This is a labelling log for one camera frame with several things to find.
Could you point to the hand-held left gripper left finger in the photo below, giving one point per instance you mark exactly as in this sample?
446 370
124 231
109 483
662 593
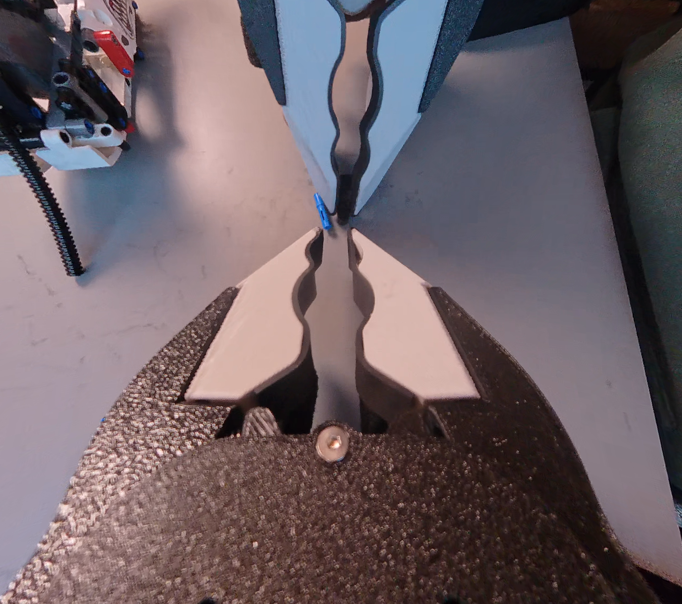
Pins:
256 348

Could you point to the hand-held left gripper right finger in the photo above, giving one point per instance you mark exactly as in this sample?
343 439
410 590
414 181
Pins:
416 343

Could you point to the toy vehicle chassis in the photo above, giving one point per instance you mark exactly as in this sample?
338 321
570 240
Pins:
96 39

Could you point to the blue connector pin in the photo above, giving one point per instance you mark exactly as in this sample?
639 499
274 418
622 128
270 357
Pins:
323 213

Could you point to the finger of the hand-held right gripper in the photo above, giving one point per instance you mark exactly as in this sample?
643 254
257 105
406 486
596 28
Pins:
410 61
304 71

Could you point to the grey desk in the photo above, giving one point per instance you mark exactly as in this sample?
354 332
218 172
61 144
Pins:
160 295

